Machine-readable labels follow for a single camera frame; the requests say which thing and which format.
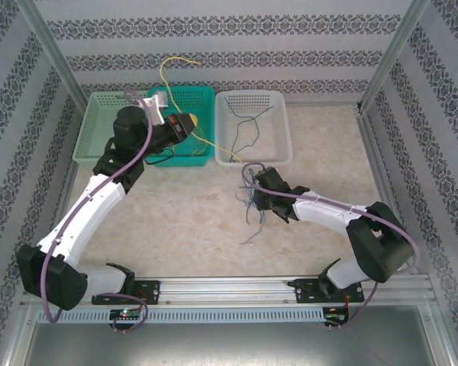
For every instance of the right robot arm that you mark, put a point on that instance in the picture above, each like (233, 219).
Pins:
(328, 209)

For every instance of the teal plastic basket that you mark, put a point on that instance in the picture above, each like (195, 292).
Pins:
(198, 99)

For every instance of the light green plastic basket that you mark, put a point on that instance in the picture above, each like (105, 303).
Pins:
(95, 126)

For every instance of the white plastic basket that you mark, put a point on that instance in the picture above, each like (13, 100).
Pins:
(278, 126)

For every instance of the grey metal panel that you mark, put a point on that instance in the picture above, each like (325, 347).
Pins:
(229, 343)

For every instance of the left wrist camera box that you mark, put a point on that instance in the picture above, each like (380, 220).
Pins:
(156, 104)

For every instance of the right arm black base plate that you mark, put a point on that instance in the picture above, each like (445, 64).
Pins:
(303, 291)

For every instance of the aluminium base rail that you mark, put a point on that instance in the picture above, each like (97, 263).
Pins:
(229, 289)

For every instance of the aluminium frame post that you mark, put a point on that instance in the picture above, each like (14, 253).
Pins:
(393, 49)
(49, 49)

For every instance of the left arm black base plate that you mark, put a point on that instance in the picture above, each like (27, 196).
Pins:
(150, 291)

